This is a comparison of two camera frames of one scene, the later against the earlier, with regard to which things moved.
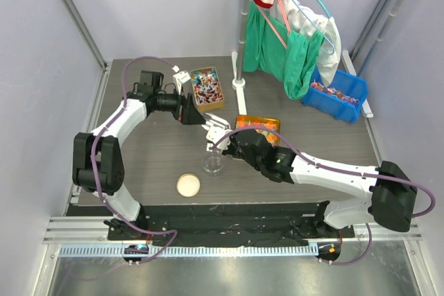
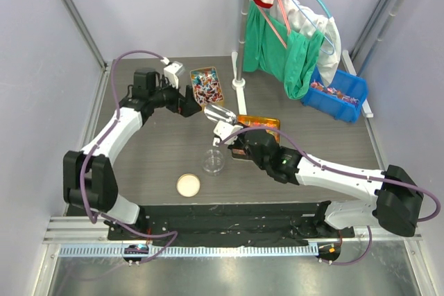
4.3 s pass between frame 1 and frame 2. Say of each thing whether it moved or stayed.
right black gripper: stayed
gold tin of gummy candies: stayed
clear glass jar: stayed
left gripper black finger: moved
